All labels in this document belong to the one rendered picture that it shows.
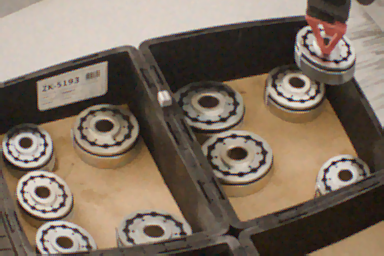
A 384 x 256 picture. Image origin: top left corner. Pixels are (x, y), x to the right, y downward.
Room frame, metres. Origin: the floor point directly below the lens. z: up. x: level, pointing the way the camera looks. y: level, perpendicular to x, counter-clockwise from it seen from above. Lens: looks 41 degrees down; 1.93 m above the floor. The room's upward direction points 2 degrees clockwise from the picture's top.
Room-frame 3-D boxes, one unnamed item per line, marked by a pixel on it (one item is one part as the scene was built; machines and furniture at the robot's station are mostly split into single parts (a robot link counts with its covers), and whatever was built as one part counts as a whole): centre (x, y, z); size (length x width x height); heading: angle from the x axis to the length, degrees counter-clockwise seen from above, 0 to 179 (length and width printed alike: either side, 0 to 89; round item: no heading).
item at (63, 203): (1.02, 0.22, 0.86); 0.10 x 0.10 x 0.01
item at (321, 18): (1.17, -0.19, 1.08); 0.07 x 0.07 x 0.09; 74
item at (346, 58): (1.18, -0.19, 1.02); 0.10 x 0.10 x 0.01
